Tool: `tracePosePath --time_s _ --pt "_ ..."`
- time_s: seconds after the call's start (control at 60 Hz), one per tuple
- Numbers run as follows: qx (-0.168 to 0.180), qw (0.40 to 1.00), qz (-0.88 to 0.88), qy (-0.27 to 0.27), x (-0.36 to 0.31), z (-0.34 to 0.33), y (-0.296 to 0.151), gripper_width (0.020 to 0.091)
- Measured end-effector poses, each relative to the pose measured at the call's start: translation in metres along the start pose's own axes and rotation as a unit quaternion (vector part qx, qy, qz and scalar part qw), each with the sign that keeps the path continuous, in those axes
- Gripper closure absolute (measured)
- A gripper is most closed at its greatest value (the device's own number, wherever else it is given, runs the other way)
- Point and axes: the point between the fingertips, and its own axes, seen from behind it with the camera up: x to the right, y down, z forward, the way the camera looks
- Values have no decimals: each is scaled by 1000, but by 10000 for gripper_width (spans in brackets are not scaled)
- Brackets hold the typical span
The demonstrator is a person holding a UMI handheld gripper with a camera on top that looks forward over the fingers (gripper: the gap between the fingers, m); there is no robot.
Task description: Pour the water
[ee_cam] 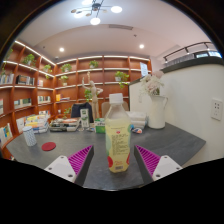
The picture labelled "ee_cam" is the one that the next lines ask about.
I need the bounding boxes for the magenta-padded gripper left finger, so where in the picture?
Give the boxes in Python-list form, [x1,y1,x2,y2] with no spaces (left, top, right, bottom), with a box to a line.
[43,144,95,187]

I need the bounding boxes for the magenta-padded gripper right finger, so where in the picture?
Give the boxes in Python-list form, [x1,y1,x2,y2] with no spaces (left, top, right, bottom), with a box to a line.
[133,144,183,186]

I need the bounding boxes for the yellow drink bottle white cap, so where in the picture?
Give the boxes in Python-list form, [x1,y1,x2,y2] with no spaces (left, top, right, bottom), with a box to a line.
[104,93,132,174]

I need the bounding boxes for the flat round red coaster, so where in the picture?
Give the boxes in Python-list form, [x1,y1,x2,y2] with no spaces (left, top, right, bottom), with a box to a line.
[41,141,57,152]

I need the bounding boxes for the dark book stack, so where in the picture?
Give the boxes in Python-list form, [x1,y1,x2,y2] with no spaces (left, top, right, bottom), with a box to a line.
[49,117,81,133]

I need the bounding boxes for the colourful book stack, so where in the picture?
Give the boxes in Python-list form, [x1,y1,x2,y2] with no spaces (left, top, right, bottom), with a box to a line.
[24,113,51,134]

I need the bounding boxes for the tall green white carton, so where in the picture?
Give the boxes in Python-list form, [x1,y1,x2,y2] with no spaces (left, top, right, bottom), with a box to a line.
[79,108,90,129]

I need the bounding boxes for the white vase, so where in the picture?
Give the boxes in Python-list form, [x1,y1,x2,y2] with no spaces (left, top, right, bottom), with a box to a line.
[146,94,169,130]

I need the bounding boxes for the green white tissue box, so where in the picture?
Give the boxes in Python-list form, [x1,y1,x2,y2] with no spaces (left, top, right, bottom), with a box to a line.
[94,118,107,134]

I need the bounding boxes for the stack of white packs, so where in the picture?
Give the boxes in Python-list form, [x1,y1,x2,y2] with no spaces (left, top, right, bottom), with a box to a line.
[126,110,148,130]

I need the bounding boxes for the chair with dark jacket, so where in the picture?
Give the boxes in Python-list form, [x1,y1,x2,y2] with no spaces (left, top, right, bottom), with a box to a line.
[70,102,94,119]

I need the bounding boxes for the tan chair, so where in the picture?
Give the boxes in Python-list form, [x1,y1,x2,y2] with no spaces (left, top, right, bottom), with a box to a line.
[100,100,130,119]

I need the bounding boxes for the orange wooden shelf unit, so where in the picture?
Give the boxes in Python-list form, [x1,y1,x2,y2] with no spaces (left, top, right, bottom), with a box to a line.
[0,39,153,148]

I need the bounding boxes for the grey curtain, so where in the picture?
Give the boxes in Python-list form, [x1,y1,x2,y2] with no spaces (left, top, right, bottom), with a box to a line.
[165,53,198,68]

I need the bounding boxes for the window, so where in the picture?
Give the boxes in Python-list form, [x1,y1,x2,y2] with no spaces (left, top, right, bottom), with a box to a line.
[194,49,223,59]

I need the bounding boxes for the ceiling air vent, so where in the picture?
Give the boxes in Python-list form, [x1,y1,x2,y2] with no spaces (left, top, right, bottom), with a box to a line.
[108,23,134,31]

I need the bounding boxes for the multi-bulb ceiling lamp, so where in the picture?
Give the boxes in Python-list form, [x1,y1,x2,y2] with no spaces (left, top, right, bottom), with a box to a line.
[70,0,124,26]

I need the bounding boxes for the white wall poster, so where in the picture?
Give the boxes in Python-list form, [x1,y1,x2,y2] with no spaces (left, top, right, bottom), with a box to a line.
[140,62,149,78]

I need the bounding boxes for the black ceiling track rail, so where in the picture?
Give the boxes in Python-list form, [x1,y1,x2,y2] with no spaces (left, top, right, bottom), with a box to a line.
[162,41,214,63]

